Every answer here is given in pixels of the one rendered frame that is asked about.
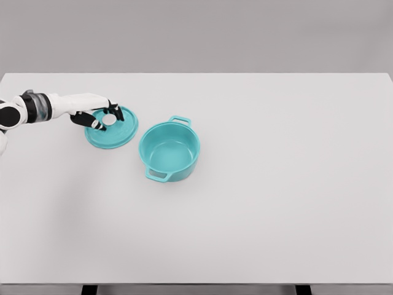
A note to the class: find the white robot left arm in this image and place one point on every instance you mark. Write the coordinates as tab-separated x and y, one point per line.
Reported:
33	106

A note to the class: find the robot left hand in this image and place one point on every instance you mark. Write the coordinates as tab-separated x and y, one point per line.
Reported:
89	100

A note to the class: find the teal pot lid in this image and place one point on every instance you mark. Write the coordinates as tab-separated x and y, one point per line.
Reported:
118	132

